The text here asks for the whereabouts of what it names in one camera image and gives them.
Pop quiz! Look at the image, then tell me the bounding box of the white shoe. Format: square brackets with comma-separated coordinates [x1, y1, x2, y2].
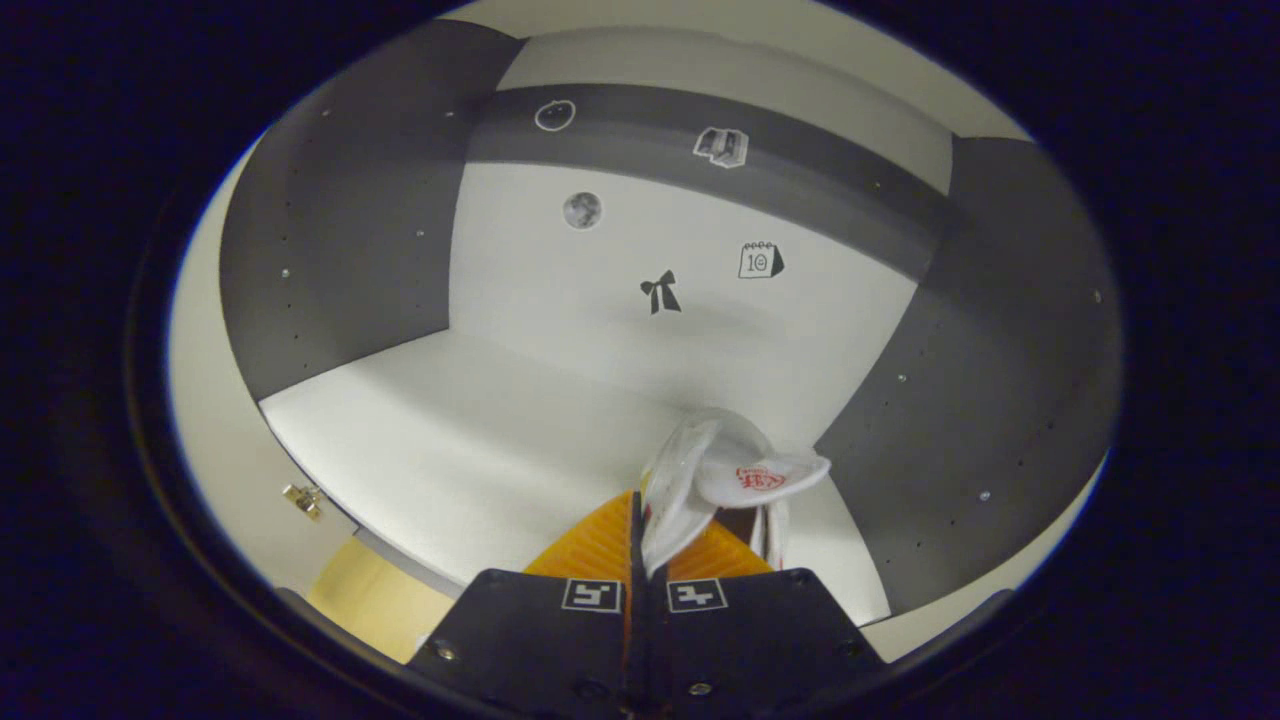
[640, 408, 833, 581]

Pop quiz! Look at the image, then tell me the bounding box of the white cabinet door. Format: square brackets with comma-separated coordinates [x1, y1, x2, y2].
[862, 455, 1111, 663]
[168, 140, 361, 601]

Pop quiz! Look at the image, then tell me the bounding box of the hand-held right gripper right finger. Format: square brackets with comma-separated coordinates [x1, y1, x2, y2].
[638, 505, 889, 720]

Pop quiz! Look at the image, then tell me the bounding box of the white shoe cabinet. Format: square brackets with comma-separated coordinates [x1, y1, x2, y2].
[168, 0, 1123, 666]

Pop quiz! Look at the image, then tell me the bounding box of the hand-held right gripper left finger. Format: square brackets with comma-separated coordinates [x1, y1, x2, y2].
[405, 488, 639, 720]

